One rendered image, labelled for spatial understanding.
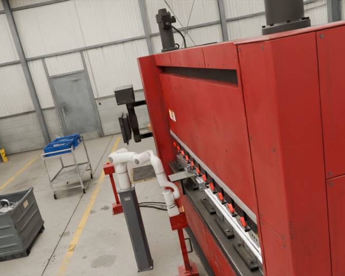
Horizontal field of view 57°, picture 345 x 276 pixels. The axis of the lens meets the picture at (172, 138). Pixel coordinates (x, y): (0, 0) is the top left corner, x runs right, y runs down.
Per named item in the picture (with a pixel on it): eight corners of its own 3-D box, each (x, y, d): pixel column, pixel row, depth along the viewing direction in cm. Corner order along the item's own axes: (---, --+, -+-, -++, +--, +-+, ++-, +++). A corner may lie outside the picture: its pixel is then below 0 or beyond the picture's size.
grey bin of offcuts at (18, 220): (10, 234, 510) (-5, 194, 491) (46, 227, 510) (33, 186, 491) (-16, 266, 433) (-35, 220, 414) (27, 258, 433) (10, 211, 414)
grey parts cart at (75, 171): (65, 182, 698) (53, 141, 673) (95, 176, 698) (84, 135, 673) (52, 200, 611) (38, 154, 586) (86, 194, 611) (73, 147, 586)
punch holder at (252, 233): (248, 236, 204) (245, 213, 199) (260, 233, 205) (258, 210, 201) (259, 249, 189) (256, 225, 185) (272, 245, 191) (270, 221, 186)
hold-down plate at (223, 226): (214, 220, 270) (214, 217, 270) (220, 219, 271) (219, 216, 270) (228, 239, 242) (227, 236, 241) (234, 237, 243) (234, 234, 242)
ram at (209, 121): (170, 133, 423) (158, 73, 402) (176, 132, 425) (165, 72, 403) (310, 281, 138) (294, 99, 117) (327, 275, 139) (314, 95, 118)
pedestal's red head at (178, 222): (169, 220, 327) (166, 205, 322) (184, 217, 328) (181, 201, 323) (172, 230, 308) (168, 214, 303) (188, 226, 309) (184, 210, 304)
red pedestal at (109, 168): (111, 210, 526) (99, 162, 504) (127, 205, 530) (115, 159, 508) (112, 215, 507) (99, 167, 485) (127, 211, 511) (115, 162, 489)
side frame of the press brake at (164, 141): (169, 213, 477) (136, 57, 416) (223, 198, 490) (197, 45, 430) (173, 221, 453) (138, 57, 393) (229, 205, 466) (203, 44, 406)
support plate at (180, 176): (168, 176, 354) (167, 175, 354) (190, 170, 358) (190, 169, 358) (171, 182, 337) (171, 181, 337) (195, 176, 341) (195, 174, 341)
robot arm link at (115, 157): (119, 159, 343) (108, 165, 331) (116, 149, 340) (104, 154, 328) (152, 161, 310) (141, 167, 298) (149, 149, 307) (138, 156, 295)
